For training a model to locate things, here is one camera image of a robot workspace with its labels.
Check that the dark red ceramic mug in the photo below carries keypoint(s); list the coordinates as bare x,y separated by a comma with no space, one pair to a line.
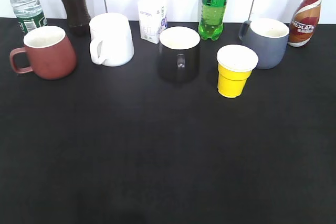
49,52

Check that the Nescafe coffee bottle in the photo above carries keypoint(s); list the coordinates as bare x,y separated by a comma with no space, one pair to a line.
304,22

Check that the black ceramic mug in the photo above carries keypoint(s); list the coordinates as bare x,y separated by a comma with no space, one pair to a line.
179,57

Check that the white ceramic mug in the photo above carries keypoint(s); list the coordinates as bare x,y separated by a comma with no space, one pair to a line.
111,40

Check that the grey ceramic mug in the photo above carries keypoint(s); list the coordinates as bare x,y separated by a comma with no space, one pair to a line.
267,38

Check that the green sprite bottle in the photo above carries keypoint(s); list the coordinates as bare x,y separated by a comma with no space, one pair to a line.
211,23

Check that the yellow paper cup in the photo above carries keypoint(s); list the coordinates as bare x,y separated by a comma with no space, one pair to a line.
235,64

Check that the white milk carton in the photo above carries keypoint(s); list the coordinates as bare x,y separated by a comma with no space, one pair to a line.
152,19

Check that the cola bottle red label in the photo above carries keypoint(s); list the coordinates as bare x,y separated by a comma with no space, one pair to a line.
78,17

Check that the clear water bottle green label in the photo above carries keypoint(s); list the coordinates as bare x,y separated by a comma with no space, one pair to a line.
29,14

